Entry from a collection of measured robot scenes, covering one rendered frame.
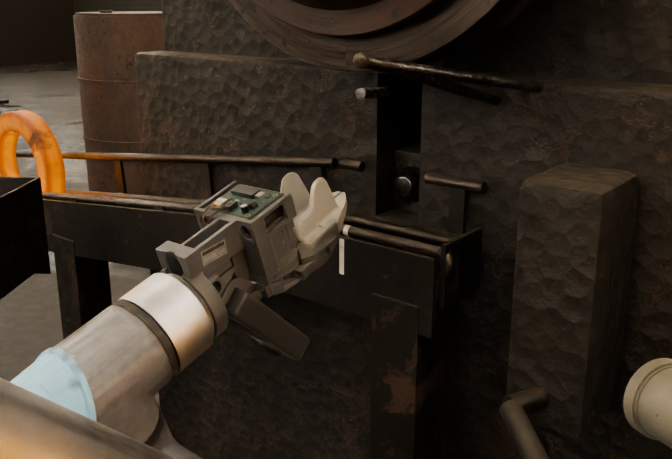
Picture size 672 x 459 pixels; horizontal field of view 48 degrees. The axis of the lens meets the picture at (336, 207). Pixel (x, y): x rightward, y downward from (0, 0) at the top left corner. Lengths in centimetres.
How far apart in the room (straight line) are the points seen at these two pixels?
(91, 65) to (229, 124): 265
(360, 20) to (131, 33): 286
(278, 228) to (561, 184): 24
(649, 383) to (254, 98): 62
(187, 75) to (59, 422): 75
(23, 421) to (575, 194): 46
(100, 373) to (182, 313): 8
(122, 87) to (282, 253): 296
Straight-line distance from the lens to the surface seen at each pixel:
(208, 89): 107
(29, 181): 109
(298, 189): 73
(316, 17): 77
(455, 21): 70
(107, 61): 360
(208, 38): 114
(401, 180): 88
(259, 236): 62
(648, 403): 59
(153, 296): 59
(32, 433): 39
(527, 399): 71
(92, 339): 57
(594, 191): 66
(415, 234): 83
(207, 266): 61
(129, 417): 58
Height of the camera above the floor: 95
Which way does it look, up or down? 16 degrees down
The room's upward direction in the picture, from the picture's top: straight up
